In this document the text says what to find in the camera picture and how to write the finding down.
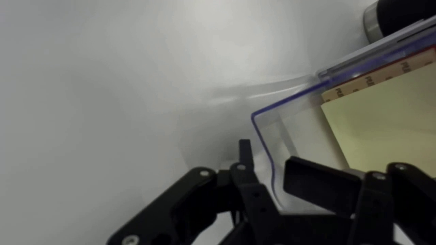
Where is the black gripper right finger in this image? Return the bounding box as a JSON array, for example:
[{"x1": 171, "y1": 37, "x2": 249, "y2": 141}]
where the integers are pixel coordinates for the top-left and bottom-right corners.
[{"x1": 284, "y1": 156, "x2": 436, "y2": 245}]

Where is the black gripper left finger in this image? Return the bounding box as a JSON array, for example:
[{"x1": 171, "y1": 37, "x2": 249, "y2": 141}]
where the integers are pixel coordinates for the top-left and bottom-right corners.
[{"x1": 107, "y1": 139, "x2": 292, "y2": 245}]

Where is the black silver cylinder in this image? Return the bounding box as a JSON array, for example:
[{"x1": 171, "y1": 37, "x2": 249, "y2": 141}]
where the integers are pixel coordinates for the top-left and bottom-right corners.
[{"x1": 363, "y1": 0, "x2": 436, "y2": 42}]

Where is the clear plastic post-it holder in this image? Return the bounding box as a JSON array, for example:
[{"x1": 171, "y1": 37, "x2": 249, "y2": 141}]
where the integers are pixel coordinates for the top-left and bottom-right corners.
[{"x1": 251, "y1": 17, "x2": 436, "y2": 213}]

